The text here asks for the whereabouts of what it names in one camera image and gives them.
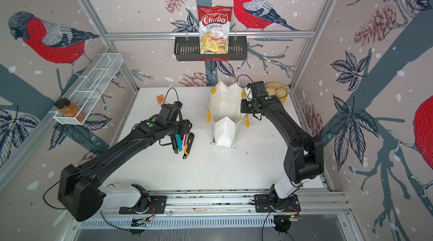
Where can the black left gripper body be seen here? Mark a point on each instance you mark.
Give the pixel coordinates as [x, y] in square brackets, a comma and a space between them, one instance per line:
[182, 127]

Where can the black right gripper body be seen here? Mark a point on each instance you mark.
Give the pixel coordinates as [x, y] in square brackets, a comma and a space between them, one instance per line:
[247, 107]

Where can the white pouch with yellow handles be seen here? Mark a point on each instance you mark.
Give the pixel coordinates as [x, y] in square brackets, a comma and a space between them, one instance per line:
[224, 112]

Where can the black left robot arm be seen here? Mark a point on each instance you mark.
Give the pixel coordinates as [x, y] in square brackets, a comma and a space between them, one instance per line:
[79, 187]

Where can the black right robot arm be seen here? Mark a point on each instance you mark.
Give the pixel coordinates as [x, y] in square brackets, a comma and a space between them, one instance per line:
[304, 159]

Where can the pink art knife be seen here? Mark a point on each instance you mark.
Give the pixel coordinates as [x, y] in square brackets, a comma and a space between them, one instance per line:
[184, 142]

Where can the teal art knife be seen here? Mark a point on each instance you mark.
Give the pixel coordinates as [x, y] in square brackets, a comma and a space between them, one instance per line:
[179, 142]

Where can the yellow bowl with buns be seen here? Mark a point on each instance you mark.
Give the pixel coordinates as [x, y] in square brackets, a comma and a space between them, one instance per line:
[277, 89]

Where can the orange snack packet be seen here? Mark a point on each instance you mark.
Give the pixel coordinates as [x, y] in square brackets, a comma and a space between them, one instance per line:
[161, 99]

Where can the red Chuba chips bag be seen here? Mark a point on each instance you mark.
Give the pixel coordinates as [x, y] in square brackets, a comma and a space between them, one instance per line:
[214, 29]

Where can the clear acrylic shelf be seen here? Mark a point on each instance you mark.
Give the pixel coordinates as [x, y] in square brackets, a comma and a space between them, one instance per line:
[90, 87]

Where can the orange spice jar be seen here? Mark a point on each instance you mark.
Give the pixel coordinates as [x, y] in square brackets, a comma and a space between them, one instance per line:
[69, 109]

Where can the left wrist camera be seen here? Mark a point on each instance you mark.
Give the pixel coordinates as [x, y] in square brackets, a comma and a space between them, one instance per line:
[177, 105]

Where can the black wire basket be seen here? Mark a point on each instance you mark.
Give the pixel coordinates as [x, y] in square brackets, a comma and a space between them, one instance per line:
[188, 49]

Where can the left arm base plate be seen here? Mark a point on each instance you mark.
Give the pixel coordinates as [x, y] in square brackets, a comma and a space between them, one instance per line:
[153, 204]

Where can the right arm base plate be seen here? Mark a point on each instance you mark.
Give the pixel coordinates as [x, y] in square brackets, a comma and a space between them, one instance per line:
[264, 204]

